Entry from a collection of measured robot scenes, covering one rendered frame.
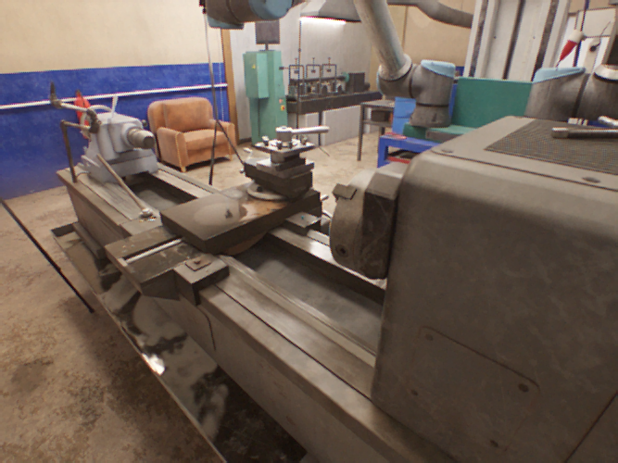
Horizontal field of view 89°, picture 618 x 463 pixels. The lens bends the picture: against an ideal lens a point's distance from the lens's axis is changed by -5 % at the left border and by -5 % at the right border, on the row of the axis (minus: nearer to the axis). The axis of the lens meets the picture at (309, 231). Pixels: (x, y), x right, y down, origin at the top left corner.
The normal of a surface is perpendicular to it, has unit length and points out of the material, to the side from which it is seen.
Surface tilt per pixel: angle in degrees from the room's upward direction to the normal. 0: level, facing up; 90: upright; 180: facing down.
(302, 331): 0
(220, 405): 0
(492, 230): 90
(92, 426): 0
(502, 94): 90
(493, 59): 90
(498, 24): 90
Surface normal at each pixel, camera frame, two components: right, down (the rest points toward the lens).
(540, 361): -0.68, 0.35
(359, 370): 0.00, -0.88
